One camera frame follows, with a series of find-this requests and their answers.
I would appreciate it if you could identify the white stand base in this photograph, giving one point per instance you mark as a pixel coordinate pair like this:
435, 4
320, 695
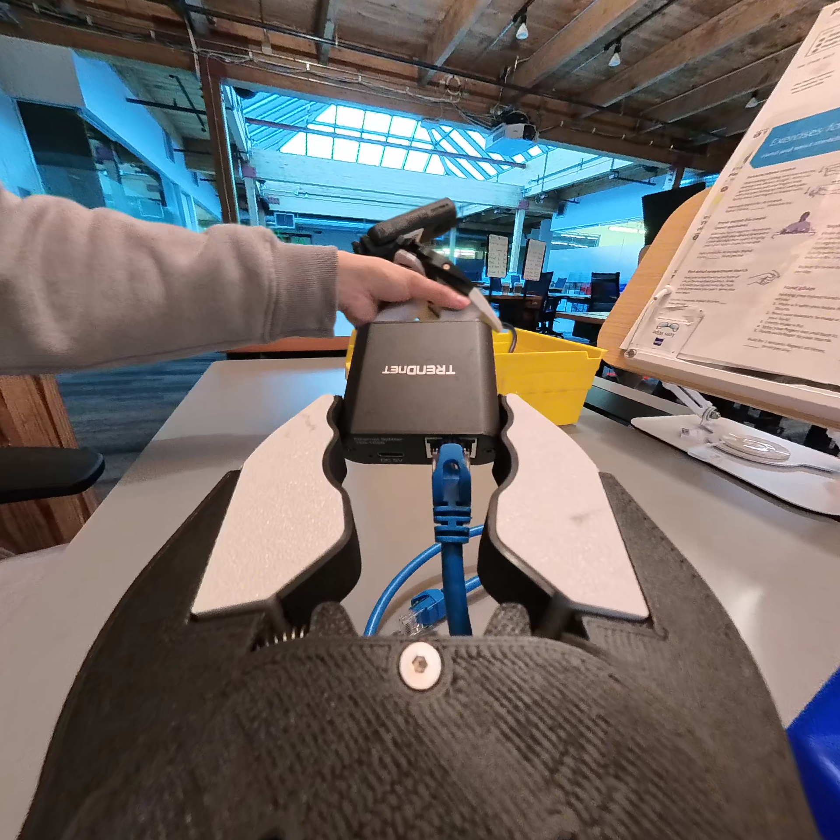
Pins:
754, 459

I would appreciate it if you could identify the skylight window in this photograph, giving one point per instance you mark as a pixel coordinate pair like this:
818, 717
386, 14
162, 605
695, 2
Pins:
367, 138

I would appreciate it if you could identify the dark monitor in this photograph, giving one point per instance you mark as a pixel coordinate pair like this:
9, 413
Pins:
669, 210

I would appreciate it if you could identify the whiteboard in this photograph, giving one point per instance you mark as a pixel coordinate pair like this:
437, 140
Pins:
497, 256
534, 259

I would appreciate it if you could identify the person's left forearm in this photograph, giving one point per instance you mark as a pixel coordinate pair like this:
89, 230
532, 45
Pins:
164, 295

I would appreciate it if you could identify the yellow plastic bin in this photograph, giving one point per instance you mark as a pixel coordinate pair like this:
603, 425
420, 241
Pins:
551, 380

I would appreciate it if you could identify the person's left hand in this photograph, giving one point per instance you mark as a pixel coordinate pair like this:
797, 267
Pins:
374, 282

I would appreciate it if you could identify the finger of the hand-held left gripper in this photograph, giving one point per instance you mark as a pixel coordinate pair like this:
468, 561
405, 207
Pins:
485, 312

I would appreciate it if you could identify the small white packet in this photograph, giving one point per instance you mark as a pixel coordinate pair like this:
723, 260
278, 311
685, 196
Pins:
669, 331

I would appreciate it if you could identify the blue plastic bin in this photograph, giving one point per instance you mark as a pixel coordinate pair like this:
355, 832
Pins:
820, 754

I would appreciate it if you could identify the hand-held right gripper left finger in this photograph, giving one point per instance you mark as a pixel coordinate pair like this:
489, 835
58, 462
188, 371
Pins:
275, 518

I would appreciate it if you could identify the black office chair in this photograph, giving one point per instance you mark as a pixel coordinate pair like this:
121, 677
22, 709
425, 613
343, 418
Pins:
539, 295
604, 292

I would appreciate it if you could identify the grey desk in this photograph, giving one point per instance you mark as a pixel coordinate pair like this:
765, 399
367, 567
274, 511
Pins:
164, 459

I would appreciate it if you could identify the ceiling projector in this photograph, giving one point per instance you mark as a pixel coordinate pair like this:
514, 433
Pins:
512, 131

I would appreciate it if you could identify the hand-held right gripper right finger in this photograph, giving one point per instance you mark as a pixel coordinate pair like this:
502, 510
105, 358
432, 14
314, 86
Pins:
564, 525

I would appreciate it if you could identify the track light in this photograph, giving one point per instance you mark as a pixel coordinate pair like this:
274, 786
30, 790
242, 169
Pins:
522, 27
614, 56

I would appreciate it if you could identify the black chair armrest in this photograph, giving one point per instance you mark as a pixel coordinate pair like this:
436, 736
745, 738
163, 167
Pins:
46, 472

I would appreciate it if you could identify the black network splitter box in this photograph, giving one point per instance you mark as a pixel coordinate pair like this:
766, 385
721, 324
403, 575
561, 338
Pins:
420, 400

